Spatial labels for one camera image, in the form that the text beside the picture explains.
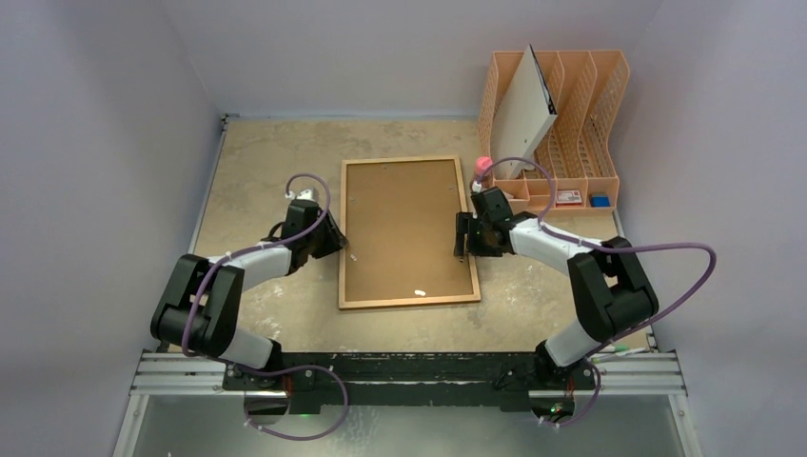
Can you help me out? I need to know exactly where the brown backing board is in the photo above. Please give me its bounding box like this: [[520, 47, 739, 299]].
[[344, 160, 475, 302]]

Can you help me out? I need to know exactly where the wooden picture frame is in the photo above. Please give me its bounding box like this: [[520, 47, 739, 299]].
[[337, 154, 482, 311]]

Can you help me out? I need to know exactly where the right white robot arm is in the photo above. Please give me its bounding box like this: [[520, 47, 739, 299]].
[[454, 188, 659, 387]]

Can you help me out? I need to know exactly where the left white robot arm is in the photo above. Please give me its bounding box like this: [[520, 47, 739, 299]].
[[150, 199, 347, 389]]

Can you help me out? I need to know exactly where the pink capped bottle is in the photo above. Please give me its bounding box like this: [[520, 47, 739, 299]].
[[472, 156, 493, 189]]

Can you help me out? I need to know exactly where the red white small box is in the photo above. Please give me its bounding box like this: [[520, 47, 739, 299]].
[[555, 189, 583, 208]]

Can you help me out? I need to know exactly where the orange file organizer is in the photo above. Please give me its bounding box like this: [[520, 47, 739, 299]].
[[477, 50, 630, 216]]

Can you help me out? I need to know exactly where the blue small box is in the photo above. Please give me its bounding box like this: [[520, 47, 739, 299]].
[[589, 193, 612, 208]]

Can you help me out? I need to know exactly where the white board in organizer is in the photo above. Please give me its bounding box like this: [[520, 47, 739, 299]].
[[490, 45, 558, 180]]

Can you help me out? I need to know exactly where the green tipped pen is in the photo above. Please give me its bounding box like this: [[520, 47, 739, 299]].
[[597, 345, 630, 354]]

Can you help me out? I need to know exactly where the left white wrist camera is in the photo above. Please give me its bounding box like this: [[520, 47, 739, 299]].
[[285, 188, 319, 203]]

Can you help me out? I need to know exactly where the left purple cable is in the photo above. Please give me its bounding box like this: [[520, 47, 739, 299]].
[[180, 173, 349, 442]]

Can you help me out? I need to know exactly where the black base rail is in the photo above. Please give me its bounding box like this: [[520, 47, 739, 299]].
[[223, 351, 596, 418]]

